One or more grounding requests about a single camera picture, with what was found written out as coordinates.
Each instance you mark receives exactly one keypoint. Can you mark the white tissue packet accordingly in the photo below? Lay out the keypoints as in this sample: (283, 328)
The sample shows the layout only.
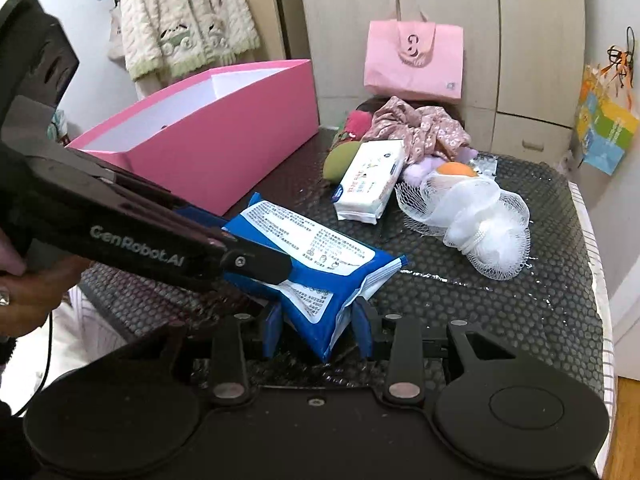
(370, 180)

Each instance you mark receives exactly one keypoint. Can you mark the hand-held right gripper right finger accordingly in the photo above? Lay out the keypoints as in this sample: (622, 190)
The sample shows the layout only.
(360, 326)

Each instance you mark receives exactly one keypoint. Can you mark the black textured mat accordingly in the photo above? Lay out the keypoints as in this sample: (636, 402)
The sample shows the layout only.
(500, 300)

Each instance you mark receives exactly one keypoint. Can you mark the blue wet wipes packet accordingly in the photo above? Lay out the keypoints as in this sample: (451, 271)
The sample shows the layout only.
(300, 240)

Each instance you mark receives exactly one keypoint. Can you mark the person's left hand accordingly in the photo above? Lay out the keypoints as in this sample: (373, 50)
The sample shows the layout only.
(35, 295)

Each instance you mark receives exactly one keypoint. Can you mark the small foil packet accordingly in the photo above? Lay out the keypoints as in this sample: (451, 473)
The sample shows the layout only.
(485, 164)

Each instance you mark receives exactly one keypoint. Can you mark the purple plush toy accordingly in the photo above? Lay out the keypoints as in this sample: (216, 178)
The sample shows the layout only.
(417, 171)

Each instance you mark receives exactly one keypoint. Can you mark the orange black ribbon ornament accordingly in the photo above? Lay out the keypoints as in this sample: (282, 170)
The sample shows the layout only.
(620, 60)

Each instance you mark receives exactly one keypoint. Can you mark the beige wardrobe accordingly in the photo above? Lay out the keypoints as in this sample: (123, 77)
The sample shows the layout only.
(530, 35)

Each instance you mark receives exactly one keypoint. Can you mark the pink cardboard box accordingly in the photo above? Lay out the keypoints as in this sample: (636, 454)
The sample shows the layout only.
(225, 135)

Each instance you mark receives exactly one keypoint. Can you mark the cream knitted cardigan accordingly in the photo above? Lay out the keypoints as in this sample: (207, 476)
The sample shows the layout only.
(165, 10)

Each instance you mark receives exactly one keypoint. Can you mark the white mesh bath pouf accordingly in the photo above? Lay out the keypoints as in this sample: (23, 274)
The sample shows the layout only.
(480, 225)

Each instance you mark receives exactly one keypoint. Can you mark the pink tote bag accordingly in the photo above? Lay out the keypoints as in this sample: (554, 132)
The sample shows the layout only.
(410, 70)

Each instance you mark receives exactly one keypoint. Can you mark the orange sponge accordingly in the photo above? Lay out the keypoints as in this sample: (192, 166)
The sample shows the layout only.
(457, 169)

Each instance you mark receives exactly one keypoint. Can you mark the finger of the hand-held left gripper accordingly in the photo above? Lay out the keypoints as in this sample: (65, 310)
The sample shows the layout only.
(260, 264)

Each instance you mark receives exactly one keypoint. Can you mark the pink floral cloth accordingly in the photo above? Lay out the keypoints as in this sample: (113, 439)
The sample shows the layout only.
(425, 125)

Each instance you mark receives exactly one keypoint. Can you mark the striped white bedsheet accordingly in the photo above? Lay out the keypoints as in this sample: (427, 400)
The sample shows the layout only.
(602, 310)

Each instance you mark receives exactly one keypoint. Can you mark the colourful paper bag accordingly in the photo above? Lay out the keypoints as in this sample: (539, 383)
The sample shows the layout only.
(607, 130)

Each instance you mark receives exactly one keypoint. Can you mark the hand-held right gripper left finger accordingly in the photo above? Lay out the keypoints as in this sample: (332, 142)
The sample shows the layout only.
(273, 329)

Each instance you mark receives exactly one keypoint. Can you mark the green makeup sponge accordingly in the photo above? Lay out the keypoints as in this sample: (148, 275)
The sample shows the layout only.
(340, 160)

